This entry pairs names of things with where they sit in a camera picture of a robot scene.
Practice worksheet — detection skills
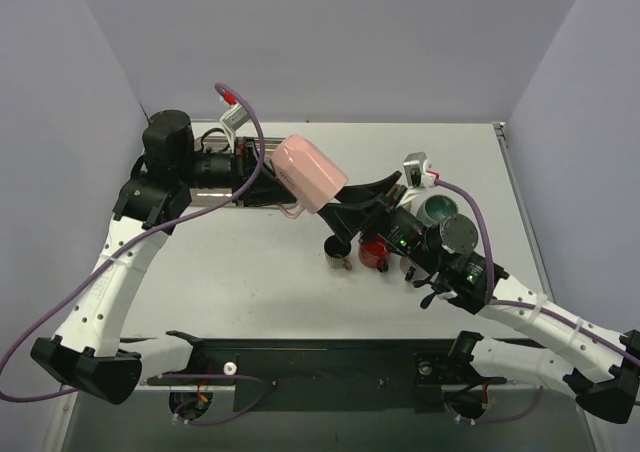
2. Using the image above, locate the brown patterned mug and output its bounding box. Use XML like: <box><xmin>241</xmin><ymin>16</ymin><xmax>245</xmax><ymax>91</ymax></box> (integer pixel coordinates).
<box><xmin>323</xmin><ymin>235</ymin><xmax>352</xmax><ymax>271</ymax></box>

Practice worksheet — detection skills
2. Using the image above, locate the red mug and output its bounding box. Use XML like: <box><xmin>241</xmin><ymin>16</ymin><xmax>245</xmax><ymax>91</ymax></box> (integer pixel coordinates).
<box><xmin>358</xmin><ymin>241</ymin><xmax>390</xmax><ymax>273</ymax></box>

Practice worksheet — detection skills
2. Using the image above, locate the pink mug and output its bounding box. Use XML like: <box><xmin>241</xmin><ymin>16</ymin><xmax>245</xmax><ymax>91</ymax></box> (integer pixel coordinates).
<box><xmin>270</xmin><ymin>135</ymin><xmax>348</xmax><ymax>219</ymax></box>

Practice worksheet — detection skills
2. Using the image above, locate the green mug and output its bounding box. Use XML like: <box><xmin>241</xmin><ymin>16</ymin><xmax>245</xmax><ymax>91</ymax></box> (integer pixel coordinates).
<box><xmin>416</xmin><ymin>194</ymin><xmax>459</xmax><ymax>226</ymax></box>

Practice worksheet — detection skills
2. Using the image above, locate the beige mug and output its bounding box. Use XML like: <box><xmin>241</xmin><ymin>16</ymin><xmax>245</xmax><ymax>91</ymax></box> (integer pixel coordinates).
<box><xmin>398</xmin><ymin>190</ymin><xmax>415</xmax><ymax>212</ymax></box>

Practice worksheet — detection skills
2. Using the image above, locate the lilac mug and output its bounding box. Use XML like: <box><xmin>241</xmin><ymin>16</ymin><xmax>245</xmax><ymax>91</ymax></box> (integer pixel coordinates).
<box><xmin>399</xmin><ymin>257</ymin><xmax>421</xmax><ymax>283</ymax></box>

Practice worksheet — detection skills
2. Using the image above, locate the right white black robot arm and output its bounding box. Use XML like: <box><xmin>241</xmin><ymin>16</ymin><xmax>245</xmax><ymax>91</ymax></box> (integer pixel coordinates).
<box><xmin>319</xmin><ymin>174</ymin><xmax>639</xmax><ymax>424</ymax></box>

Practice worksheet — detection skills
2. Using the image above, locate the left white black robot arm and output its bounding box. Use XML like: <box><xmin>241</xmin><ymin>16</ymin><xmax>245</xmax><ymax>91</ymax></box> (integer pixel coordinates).
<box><xmin>30</xmin><ymin>104</ymin><xmax>293</xmax><ymax>404</ymax></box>

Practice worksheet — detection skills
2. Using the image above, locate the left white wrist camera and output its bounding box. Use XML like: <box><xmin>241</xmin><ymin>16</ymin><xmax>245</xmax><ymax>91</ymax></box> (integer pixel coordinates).
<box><xmin>219</xmin><ymin>103</ymin><xmax>249</xmax><ymax>146</ymax></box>

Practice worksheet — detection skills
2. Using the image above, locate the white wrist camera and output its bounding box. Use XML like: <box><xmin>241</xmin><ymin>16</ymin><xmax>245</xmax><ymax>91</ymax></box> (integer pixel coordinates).
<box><xmin>403</xmin><ymin>152</ymin><xmax>439</xmax><ymax>199</ymax></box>
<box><xmin>219</xmin><ymin>103</ymin><xmax>249</xmax><ymax>146</ymax></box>

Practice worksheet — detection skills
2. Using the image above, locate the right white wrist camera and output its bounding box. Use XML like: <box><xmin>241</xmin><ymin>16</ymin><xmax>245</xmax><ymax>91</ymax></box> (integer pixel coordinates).
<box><xmin>403</xmin><ymin>152</ymin><xmax>439</xmax><ymax>199</ymax></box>

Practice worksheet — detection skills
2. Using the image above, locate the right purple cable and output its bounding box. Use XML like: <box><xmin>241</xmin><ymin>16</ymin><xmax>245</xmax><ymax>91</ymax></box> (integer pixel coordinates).
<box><xmin>437</xmin><ymin>179</ymin><xmax>640</xmax><ymax>426</ymax></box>

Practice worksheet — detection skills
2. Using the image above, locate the purple cable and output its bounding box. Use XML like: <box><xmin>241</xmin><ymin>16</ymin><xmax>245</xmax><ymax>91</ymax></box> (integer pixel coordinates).
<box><xmin>0</xmin><ymin>81</ymin><xmax>266</xmax><ymax>427</ymax></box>
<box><xmin>437</xmin><ymin>179</ymin><xmax>640</xmax><ymax>426</ymax></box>

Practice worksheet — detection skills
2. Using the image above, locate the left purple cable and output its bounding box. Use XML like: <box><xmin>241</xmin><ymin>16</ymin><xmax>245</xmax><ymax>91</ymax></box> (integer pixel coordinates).
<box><xmin>0</xmin><ymin>81</ymin><xmax>266</xmax><ymax>427</ymax></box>

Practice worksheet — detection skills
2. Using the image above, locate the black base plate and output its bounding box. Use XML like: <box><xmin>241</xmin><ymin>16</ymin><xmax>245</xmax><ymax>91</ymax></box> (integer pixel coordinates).
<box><xmin>150</xmin><ymin>339</ymin><xmax>506</xmax><ymax>412</ymax></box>

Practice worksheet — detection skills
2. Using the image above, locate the aluminium rail frame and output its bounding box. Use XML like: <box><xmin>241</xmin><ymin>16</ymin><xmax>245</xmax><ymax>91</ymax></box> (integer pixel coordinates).
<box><xmin>60</xmin><ymin>347</ymin><xmax>600</xmax><ymax>392</ymax></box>

